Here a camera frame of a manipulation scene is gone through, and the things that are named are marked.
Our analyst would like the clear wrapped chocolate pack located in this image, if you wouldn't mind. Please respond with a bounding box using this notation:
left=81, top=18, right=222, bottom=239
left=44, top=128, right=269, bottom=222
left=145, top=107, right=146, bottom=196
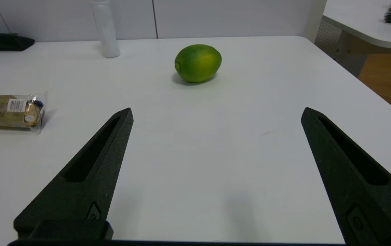
left=0, top=92, right=48, bottom=134

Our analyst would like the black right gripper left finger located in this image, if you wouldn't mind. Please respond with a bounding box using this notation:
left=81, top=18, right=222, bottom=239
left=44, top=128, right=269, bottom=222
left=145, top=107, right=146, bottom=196
left=14, top=108, right=134, bottom=240

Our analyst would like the green lime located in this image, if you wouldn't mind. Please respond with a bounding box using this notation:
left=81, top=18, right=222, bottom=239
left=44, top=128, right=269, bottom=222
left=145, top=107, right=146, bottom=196
left=174, top=44, right=222, bottom=83

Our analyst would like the white rounded side table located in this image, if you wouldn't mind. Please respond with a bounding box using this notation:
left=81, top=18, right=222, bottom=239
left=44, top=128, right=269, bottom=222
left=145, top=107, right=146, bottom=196
left=314, top=0, right=391, bottom=78

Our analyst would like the white slim bottle grey cap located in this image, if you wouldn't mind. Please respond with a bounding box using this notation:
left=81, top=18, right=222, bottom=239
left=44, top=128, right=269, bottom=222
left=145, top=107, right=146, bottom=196
left=91, top=0, right=121, bottom=58

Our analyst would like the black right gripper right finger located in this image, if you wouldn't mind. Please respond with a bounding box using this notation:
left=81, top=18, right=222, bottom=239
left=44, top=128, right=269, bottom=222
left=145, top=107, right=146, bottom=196
left=301, top=107, right=391, bottom=246

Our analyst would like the black soft case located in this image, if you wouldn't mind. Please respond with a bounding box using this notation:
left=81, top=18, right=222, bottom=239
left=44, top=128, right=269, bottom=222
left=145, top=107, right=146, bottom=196
left=0, top=33, right=35, bottom=52

